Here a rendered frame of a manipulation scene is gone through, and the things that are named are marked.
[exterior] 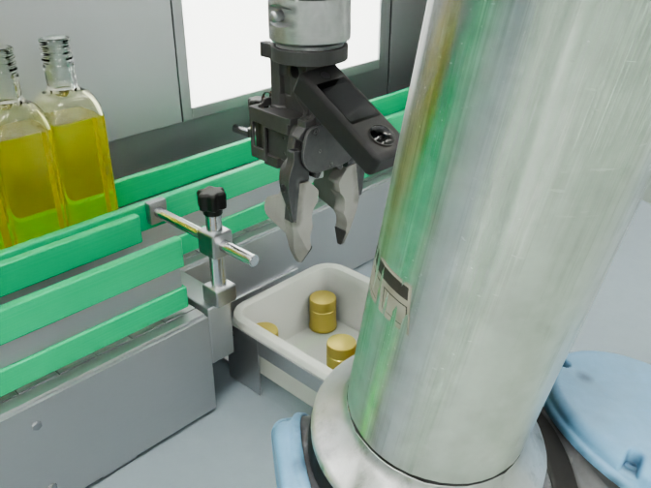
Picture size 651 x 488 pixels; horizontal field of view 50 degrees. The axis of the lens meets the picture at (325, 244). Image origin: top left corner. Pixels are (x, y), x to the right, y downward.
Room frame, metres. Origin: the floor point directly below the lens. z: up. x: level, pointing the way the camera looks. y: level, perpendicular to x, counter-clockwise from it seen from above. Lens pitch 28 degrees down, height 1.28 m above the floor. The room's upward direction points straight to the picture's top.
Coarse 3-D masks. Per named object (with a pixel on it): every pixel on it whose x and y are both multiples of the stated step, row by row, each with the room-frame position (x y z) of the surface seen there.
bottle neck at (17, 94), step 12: (0, 48) 0.65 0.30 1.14; (12, 48) 0.64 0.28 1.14; (0, 60) 0.63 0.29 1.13; (12, 60) 0.64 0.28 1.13; (0, 72) 0.63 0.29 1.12; (12, 72) 0.63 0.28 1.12; (0, 84) 0.62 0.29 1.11; (12, 84) 0.63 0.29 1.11; (0, 96) 0.62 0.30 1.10; (12, 96) 0.63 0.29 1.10
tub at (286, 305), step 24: (336, 264) 0.77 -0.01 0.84; (288, 288) 0.72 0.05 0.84; (312, 288) 0.75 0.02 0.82; (336, 288) 0.76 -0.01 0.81; (360, 288) 0.73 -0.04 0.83; (240, 312) 0.66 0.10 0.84; (264, 312) 0.69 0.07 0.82; (288, 312) 0.72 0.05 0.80; (336, 312) 0.76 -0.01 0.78; (360, 312) 0.73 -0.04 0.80; (264, 336) 0.62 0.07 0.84; (288, 336) 0.71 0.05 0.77; (312, 336) 0.72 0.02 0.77; (312, 360) 0.57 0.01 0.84
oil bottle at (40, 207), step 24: (0, 120) 0.61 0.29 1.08; (24, 120) 0.62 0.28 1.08; (0, 144) 0.60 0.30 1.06; (24, 144) 0.62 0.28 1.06; (48, 144) 0.63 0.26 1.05; (0, 168) 0.60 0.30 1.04; (24, 168) 0.61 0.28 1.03; (48, 168) 0.63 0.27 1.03; (24, 192) 0.61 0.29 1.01; (48, 192) 0.63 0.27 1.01; (24, 216) 0.61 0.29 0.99; (48, 216) 0.62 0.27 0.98; (24, 240) 0.60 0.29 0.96
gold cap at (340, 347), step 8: (336, 336) 0.65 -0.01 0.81; (344, 336) 0.65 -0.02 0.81; (328, 344) 0.64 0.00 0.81; (336, 344) 0.64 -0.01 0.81; (344, 344) 0.64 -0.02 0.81; (352, 344) 0.64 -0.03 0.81; (328, 352) 0.63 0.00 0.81; (336, 352) 0.63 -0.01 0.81; (344, 352) 0.63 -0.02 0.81; (352, 352) 0.63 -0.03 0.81; (328, 360) 0.63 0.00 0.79; (336, 360) 0.63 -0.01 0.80; (344, 360) 0.63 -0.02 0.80
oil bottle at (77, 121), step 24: (48, 96) 0.66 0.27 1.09; (72, 96) 0.67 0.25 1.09; (48, 120) 0.65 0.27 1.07; (72, 120) 0.66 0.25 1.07; (96, 120) 0.67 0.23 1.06; (72, 144) 0.65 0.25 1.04; (96, 144) 0.67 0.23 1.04; (72, 168) 0.65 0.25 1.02; (96, 168) 0.67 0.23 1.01; (72, 192) 0.65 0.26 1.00; (96, 192) 0.67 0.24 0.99; (72, 216) 0.65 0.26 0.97; (96, 216) 0.66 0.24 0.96
